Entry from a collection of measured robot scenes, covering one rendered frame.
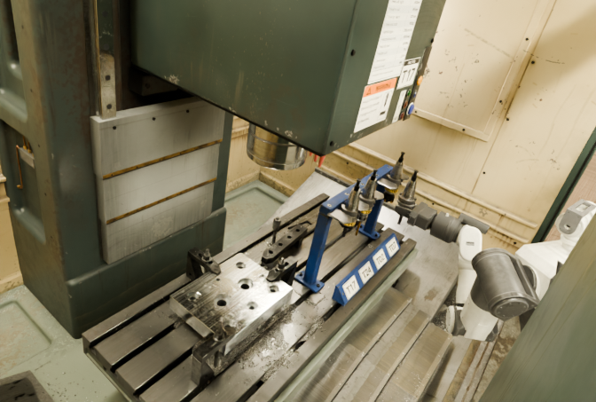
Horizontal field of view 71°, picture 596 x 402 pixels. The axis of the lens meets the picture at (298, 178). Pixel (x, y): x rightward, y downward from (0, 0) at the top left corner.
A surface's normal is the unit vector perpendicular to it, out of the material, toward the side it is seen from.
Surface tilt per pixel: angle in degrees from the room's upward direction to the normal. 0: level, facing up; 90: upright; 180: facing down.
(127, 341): 0
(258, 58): 90
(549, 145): 90
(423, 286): 24
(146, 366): 0
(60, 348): 0
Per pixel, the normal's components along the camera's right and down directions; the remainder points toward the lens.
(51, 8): 0.79, 0.41
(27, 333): 0.17, -0.86
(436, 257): -0.08, -0.66
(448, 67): -0.59, 0.29
